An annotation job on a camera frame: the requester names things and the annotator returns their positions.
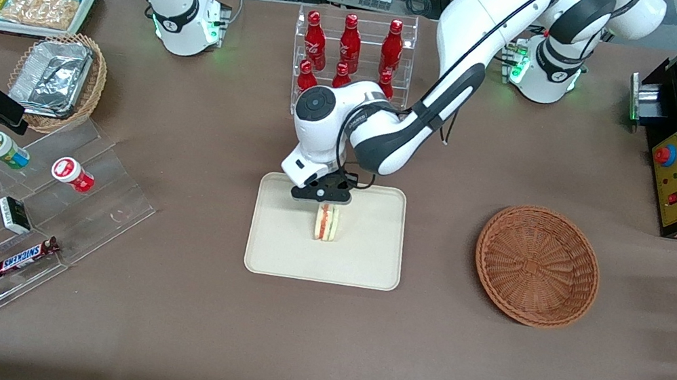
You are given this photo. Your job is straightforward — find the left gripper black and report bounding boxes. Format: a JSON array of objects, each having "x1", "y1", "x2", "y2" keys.
[{"x1": 290, "y1": 165, "x2": 358, "y2": 211}]

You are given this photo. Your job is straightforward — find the tomato lettuce sandwich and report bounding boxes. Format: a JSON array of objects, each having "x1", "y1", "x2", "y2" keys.
[{"x1": 311, "y1": 201, "x2": 343, "y2": 244}]

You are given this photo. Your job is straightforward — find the beige plastic serving tray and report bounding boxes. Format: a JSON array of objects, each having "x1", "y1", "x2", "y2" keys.
[{"x1": 241, "y1": 165, "x2": 416, "y2": 298}]

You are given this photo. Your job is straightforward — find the wicker basket with foil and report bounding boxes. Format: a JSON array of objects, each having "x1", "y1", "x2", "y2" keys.
[{"x1": 0, "y1": 22, "x2": 114, "y2": 143}]

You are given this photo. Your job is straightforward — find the round brown wicker basket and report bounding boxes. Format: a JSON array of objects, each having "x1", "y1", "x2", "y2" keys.
[{"x1": 465, "y1": 197, "x2": 611, "y2": 337}]

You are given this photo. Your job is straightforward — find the green lid yogurt cup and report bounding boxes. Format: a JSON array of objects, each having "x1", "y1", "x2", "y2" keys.
[{"x1": 0, "y1": 131, "x2": 34, "y2": 172}]

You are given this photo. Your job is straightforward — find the stacked aluminium foil trays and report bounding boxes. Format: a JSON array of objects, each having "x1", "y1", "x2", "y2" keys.
[{"x1": 5, "y1": 32, "x2": 96, "y2": 123}]

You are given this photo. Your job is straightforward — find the red yogurt cup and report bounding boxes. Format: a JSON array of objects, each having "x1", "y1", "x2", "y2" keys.
[{"x1": 48, "y1": 154, "x2": 99, "y2": 195}]

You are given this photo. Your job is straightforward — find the small black carton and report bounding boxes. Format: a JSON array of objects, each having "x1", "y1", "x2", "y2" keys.
[{"x1": 0, "y1": 195, "x2": 37, "y2": 237}]

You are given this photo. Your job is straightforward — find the red cola bottle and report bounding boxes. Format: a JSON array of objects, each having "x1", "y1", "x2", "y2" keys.
[
  {"x1": 295, "y1": 59, "x2": 322, "y2": 94},
  {"x1": 334, "y1": 12, "x2": 367, "y2": 74},
  {"x1": 298, "y1": 9, "x2": 334, "y2": 71},
  {"x1": 376, "y1": 17, "x2": 408, "y2": 77},
  {"x1": 331, "y1": 61, "x2": 355, "y2": 92},
  {"x1": 374, "y1": 69, "x2": 398, "y2": 101}
]

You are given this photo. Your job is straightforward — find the clear acrylic tiered stand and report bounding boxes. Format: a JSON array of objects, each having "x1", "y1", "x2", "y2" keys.
[{"x1": 0, "y1": 102, "x2": 171, "y2": 371}]

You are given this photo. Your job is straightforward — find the snickers chocolate bar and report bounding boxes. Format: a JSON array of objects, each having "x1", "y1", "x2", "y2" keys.
[{"x1": 0, "y1": 227, "x2": 63, "y2": 288}]

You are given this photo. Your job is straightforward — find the clear acrylic bottle rack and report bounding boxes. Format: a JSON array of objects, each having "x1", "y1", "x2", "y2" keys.
[{"x1": 281, "y1": 0, "x2": 422, "y2": 134}]

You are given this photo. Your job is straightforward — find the grey box with green light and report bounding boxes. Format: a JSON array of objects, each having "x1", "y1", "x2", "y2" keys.
[{"x1": 623, "y1": 70, "x2": 666, "y2": 128}]

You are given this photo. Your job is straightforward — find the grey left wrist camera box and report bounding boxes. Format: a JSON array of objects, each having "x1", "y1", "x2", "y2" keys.
[{"x1": 277, "y1": 140, "x2": 346, "y2": 195}]

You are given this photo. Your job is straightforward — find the red knob with blue ring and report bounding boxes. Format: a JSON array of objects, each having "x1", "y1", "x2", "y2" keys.
[{"x1": 651, "y1": 143, "x2": 677, "y2": 169}]

